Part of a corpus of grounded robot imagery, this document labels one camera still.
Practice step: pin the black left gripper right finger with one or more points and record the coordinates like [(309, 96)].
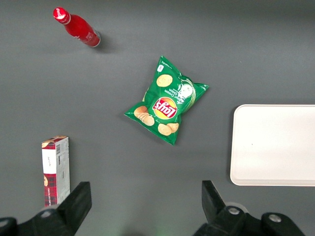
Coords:
[(214, 204)]

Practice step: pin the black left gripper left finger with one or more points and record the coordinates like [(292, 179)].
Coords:
[(73, 201)]

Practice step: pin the red tartan cookie box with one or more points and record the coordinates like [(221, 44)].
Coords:
[(56, 169)]

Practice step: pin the beige plastic tray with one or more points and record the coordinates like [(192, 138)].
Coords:
[(273, 145)]

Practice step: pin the green Lay's chips bag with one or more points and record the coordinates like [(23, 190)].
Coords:
[(167, 103)]

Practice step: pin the red aluminium soda bottle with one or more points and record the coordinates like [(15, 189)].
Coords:
[(78, 28)]

